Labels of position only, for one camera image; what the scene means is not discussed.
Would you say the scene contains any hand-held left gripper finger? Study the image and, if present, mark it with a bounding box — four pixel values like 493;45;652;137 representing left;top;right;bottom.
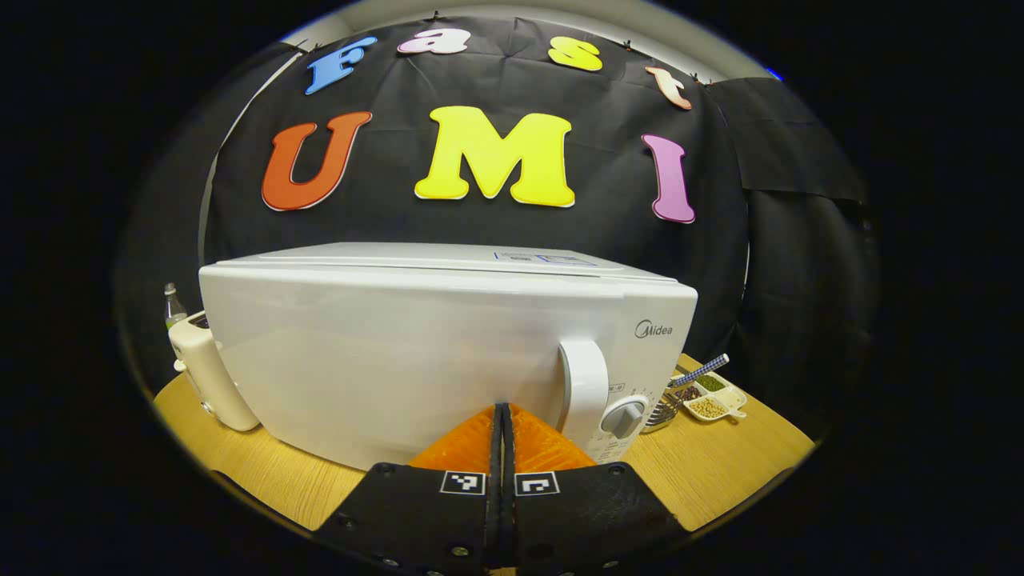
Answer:
502;404;694;576
312;404;503;576

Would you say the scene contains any white microwave oven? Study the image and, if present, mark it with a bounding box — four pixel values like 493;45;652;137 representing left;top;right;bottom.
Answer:
198;242;699;473

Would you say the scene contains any white divided condiment dish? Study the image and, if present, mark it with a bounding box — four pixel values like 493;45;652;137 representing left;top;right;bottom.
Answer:
676;370;750;424

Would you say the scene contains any black backdrop cloth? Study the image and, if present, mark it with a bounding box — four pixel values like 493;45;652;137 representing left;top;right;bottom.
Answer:
120;16;878;402

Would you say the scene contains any cream toaster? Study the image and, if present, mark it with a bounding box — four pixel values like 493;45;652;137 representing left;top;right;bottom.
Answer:
167;311;262;434

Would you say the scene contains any green label drink bottle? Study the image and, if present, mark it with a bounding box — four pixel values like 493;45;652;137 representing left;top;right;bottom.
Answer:
163;282;188;330

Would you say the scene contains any metal wire basket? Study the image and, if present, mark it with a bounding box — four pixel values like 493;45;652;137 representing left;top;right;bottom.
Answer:
640;384;690;435

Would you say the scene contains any checked handle spoon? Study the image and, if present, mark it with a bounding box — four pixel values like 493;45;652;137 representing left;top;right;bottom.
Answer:
667;353;731;390

